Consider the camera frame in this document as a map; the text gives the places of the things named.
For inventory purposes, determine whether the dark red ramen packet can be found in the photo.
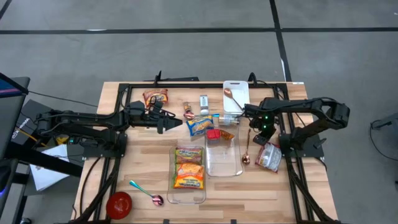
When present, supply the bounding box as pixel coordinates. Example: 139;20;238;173
142;88;169;109

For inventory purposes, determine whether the black box white lettering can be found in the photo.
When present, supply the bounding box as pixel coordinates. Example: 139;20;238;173
12;98;58;147

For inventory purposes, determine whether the iridescent spoon blue handle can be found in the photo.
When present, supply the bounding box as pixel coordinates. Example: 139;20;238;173
182;111;221;121

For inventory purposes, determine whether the orange ramen packet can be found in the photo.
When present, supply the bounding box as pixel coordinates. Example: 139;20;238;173
172;162;205;190

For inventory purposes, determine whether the brown taco seasoning packet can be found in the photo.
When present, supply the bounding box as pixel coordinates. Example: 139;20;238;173
219;129;235;141

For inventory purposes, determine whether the red bowl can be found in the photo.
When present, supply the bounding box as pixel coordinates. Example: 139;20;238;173
106;191;133;220

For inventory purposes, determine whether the clear plastic bin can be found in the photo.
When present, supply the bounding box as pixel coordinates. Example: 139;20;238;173
166;145;207;205
204;124;244;179

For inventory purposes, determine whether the black metal beam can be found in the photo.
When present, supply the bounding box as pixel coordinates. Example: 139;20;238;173
4;141;84;178

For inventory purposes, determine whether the rose gold spoon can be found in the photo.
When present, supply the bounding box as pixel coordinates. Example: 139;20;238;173
223;88;245;111
241;128;252;166

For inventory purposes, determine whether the thin black cable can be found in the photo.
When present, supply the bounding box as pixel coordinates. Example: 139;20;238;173
27;90;99;108

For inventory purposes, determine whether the green ramen packet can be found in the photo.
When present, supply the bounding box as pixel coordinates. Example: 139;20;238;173
174;147;203;165

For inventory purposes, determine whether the yellow cable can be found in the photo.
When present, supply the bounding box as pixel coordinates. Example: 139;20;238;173
17;128;47;147

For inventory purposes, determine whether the white shaker bottle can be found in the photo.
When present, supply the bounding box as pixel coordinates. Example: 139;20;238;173
199;94;210;115

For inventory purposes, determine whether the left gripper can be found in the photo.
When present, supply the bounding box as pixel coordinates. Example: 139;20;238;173
127;101;183;134

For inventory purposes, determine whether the blue ramen packet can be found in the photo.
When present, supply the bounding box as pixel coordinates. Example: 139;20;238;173
185;114;215;137

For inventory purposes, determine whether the red white ramen packet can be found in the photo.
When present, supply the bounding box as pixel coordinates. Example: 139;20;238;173
254;141;282;174

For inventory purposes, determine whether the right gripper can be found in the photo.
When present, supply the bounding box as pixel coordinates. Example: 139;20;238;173
243;98;277;125

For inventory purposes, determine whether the black monitor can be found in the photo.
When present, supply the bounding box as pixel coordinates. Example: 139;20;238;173
0;72;31;161

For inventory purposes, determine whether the white paper sheet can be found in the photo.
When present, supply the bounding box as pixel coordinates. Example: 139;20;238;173
30;144;71;192

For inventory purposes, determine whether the glass spice jar white label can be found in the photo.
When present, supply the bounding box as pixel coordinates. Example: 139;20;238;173
217;114;241;127

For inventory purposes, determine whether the red lid spice jar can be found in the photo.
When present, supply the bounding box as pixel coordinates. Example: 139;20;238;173
206;129;221;144

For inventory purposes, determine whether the iridescent spoon teal handle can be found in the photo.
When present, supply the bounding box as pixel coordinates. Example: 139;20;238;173
129;179;165;207

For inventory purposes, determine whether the black power cable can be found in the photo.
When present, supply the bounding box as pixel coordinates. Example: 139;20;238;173
79;157;103;218

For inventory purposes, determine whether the black floor cable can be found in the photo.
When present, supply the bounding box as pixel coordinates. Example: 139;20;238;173
369;119;398;162

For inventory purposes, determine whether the white plastic bin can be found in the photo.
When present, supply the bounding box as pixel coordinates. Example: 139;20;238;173
222;80;251;114

